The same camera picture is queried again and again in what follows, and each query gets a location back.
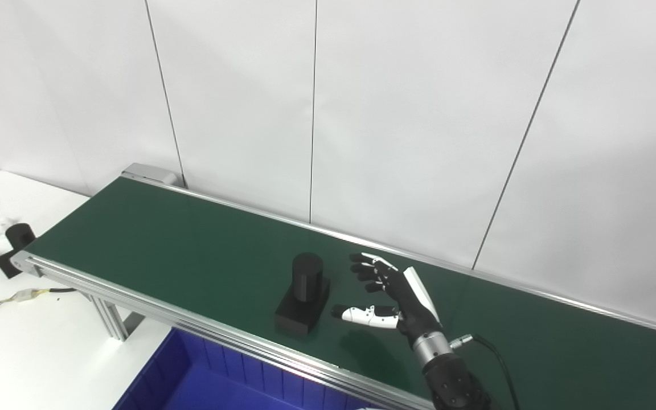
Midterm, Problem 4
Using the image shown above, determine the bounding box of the black cylinder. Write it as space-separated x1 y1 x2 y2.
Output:
0 223 37 279
275 252 330 336

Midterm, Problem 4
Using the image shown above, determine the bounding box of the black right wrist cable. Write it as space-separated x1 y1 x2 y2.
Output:
449 334 520 410

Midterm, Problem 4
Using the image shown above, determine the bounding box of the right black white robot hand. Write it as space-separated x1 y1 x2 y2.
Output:
331 252 445 345

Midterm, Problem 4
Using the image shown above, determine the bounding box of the green conveyor belt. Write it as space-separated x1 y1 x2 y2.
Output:
10 163 656 410

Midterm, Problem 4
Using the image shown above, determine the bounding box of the blue plastic bin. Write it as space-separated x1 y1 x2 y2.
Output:
113 327 387 410

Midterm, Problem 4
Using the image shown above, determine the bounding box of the aluminium conveyor support leg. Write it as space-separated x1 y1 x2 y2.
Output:
85 293 144 342

